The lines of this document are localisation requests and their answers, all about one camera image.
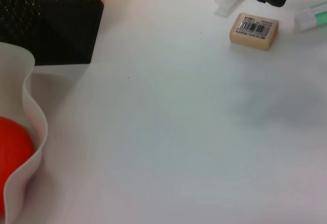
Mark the beige eraser with barcode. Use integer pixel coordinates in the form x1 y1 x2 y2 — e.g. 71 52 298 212
229 13 279 51

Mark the pale green wavy fruit bowl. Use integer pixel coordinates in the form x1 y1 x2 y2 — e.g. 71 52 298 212
0 41 49 224

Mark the black mesh pen holder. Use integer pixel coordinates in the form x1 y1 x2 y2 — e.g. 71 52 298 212
0 0 105 65

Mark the orange fruit with knob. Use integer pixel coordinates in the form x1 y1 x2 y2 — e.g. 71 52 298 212
0 116 35 216

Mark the green pen with white cap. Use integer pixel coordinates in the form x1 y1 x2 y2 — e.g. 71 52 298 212
293 1 327 34

